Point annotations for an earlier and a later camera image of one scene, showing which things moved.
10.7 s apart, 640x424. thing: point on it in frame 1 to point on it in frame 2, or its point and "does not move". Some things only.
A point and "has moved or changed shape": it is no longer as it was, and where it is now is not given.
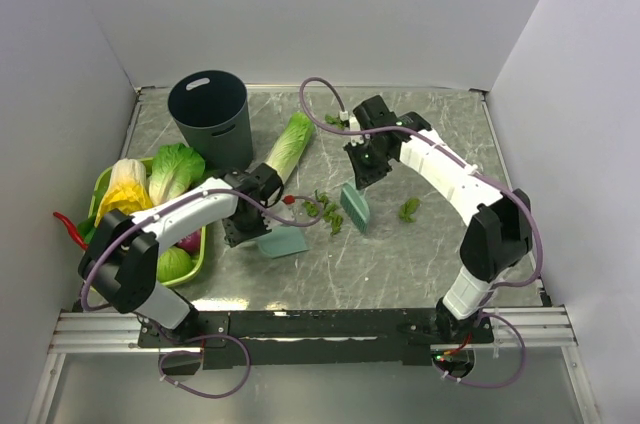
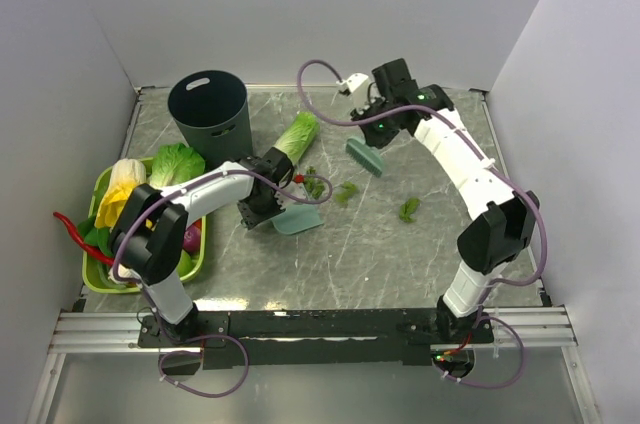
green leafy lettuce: [175, 170] does not move
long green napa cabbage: [290, 146] does not move
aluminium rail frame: [539, 330] does not move
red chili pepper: [76, 236] does not move
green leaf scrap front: [329, 214] to [312, 183]
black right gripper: [363, 177] to [377, 140]
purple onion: [191, 243] does not move
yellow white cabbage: [130, 189] does not move
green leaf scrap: [407, 209] does not move
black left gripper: [236, 236] to [251, 218]
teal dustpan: [283, 240] has moved or changed shape
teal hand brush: [355, 207] has moved or changed shape
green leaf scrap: [312, 208] to [342, 198]
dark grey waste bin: [211, 109] does not move
